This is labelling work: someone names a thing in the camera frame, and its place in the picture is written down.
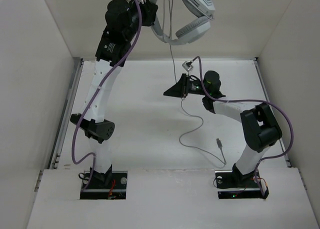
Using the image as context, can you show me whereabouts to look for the grey white headphones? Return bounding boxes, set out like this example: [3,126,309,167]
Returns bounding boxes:
[151,0,216,46]

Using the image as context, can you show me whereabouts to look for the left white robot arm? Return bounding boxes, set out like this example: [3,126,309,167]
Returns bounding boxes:
[70,0,158,188]

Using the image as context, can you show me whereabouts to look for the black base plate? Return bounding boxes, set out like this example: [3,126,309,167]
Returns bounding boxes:
[213,170,270,200]
[80,171,128,200]

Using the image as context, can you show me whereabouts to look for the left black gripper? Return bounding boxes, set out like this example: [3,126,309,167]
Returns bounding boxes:
[125,0,158,41]

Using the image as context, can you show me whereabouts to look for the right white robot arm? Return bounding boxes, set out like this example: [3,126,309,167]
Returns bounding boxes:
[163,70,282,188]

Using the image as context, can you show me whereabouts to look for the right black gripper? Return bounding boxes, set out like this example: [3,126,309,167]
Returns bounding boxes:
[163,73,209,99]

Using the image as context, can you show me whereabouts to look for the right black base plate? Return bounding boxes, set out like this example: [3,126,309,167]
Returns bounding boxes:
[213,170,270,200]

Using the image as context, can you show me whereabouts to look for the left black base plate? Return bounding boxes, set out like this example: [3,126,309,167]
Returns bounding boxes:
[80,171,128,200]

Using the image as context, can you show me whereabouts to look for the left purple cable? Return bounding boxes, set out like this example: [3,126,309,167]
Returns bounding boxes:
[71,0,145,191]

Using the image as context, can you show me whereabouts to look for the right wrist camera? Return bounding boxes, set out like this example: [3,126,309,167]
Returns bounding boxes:
[182,60,194,74]

